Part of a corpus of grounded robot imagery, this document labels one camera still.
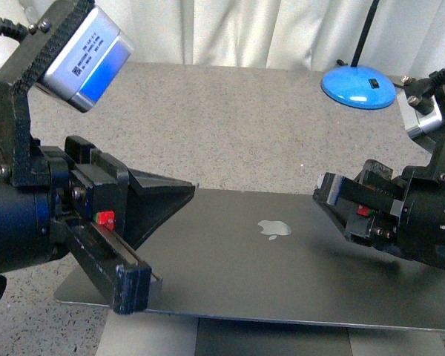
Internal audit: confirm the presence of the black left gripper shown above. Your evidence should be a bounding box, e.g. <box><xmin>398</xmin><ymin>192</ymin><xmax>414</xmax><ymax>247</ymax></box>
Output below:
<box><xmin>0</xmin><ymin>1</ymin><xmax>196</xmax><ymax>314</ymax></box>

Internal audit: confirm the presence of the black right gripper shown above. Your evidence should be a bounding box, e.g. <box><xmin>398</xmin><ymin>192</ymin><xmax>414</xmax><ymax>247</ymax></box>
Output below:
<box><xmin>313</xmin><ymin>76</ymin><xmax>445</xmax><ymax>248</ymax></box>

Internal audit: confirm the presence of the grey Apple laptop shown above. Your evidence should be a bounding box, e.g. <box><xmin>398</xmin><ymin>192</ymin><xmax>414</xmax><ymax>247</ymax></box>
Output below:
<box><xmin>53</xmin><ymin>188</ymin><xmax>445</xmax><ymax>356</ymax></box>

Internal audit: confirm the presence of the blue desk lamp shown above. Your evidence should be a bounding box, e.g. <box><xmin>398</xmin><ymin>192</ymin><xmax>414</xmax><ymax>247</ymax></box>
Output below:
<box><xmin>320</xmin><ymin>1</ymin><xmax>396</xmax><ymax>110</ymax></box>

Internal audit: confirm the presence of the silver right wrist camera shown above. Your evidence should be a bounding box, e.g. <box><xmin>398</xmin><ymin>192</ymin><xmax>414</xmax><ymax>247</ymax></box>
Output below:
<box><xmin>396</xmin><ymin>91</ymin><xmax>444</xmax><ymax>140</ymax></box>

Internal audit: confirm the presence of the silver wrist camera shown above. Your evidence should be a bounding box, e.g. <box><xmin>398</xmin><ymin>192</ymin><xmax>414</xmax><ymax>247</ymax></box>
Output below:
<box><xmin>39</xmin><ymin>6</ymin><xmax>134</xmax><ymax>113</ymax></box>
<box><xmin>396</xmin><ymin>91</ymin><xmax>444</xmax><ymax>140</ymax></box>

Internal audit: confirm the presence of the black right camera cable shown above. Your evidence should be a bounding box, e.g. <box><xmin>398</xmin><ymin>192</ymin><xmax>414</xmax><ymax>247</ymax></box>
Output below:
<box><xmin>418</xmin><ymin>47</ymin><xmax>445</xmax><ymax>112</ymax></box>

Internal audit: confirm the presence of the black camera cable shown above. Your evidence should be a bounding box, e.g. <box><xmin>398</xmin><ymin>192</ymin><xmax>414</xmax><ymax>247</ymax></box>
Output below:
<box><xmin>418</xmin><ymin>47</ymin><xmax>445</xmax><ymax>112</ymax></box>
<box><xmin>0</xmin><ymin>17</ymin><xmax>30</xmax><ymax>41</ymax></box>

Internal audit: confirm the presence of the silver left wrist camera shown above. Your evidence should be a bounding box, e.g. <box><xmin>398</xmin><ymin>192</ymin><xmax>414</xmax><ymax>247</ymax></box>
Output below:
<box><xmin>39</xmin><ymin>6</ymin><xmax>134</xmax><ymax>113</ymax></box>

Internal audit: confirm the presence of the black left camera cable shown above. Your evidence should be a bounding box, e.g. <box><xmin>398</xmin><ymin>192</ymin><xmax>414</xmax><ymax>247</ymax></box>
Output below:
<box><xmin>0</xmin><ymin>17</ymin><xmax>30</xmax><ymax>41</ymax></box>

